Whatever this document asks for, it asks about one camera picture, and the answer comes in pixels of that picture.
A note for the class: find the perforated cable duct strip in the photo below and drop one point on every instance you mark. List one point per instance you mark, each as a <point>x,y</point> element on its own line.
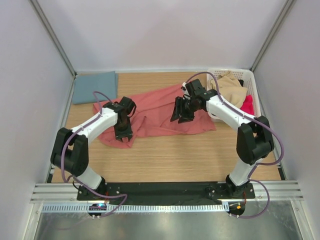
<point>99,208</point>

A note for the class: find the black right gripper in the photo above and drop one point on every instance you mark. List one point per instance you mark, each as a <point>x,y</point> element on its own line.
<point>179,110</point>

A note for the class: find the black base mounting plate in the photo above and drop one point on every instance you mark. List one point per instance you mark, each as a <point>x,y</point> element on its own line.
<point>177,193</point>

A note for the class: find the beige t-shirt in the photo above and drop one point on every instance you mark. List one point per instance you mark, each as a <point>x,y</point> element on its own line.
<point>231,89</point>

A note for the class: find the left aluminium frame post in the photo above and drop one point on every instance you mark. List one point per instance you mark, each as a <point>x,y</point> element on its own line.
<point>52,35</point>

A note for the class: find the right aluminium frame post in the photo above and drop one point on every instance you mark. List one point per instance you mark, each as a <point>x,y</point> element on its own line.
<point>281,17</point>

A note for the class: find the aluminium frame post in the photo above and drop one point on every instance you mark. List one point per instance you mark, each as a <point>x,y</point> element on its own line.
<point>52,35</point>
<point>281,17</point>

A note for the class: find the folded blue-grey t-shirt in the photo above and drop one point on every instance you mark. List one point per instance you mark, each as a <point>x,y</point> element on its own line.
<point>85,85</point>

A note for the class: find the salmon red t-shirt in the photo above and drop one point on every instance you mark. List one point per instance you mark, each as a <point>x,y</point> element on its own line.
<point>152,118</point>

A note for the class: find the black garment in basket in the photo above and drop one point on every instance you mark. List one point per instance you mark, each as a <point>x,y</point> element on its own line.
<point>241,82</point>

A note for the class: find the white plastic laundry basket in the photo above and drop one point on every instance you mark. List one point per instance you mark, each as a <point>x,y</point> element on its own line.
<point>241,74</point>

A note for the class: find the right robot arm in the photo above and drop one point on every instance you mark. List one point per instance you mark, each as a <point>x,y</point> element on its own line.
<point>254,141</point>

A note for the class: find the magenta pink t-shirt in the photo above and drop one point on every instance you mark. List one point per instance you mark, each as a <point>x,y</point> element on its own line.
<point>247,105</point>

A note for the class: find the aluminium front rail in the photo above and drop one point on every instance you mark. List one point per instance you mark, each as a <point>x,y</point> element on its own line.
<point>279,190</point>

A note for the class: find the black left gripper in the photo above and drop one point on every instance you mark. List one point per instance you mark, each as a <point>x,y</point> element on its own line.
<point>127,133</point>

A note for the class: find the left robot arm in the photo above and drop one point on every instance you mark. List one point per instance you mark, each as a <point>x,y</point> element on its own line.
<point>70,151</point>

